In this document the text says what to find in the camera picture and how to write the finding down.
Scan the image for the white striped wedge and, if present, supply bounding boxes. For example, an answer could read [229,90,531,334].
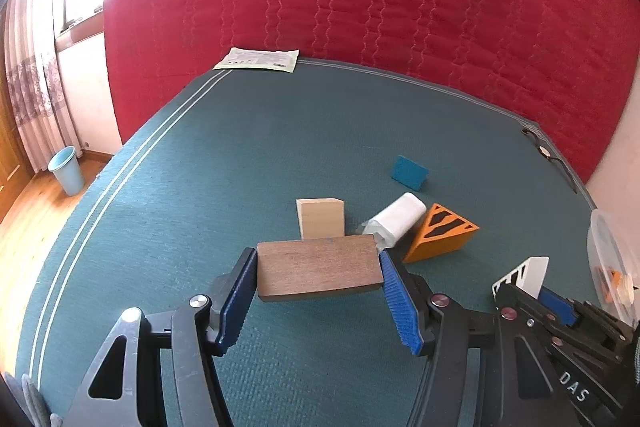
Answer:
[491,256,549,299]

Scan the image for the dark brown wooden block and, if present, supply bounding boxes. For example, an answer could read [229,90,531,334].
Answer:
[257,235,383,301]

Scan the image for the white power adapter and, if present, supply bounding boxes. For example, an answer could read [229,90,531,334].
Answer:
[361,192,426,251]

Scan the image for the orange striped wedge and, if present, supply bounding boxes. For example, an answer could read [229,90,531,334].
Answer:
[597,267,624,303]
[402,202,480,263]

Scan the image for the clear plastic bowl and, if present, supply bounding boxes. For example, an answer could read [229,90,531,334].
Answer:
[587,209,639,327]

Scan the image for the light wooden block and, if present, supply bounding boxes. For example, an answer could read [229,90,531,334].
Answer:
[296,198,345,241]

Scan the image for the blue wedge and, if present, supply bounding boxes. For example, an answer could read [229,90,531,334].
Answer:
[390,155,428,191]

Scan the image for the light blue waste bin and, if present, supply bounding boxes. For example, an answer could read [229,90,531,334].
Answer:
[48,145,85,196]

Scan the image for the white paper packet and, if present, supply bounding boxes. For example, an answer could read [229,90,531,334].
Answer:
[214,46,299,74]

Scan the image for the patterned curtain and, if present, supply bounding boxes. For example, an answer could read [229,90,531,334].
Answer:
[2,0,81,172]

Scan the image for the red quilted mattress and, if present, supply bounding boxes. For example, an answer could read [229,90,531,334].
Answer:
[104,0,639,179]

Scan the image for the wristwatch with dark strap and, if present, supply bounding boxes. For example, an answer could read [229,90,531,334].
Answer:
[522,128,578,193]

